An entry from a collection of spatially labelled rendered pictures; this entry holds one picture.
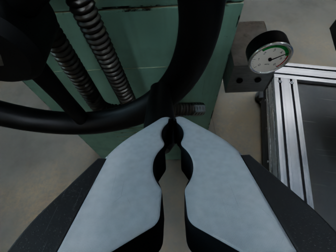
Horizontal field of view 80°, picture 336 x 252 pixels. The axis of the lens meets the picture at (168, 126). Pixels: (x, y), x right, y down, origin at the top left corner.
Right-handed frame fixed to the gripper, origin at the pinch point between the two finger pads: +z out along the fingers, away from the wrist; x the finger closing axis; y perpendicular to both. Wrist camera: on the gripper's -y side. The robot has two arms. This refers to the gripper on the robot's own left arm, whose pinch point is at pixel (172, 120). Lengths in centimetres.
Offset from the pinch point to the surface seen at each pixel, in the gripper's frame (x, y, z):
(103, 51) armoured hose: -7.3, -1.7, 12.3
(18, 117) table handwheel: -17.1, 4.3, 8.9
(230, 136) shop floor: 27, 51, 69
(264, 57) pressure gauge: 14.1, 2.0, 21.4
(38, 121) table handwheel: -15.4, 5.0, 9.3
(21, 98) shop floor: -86, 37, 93
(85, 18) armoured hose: -7.7, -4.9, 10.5
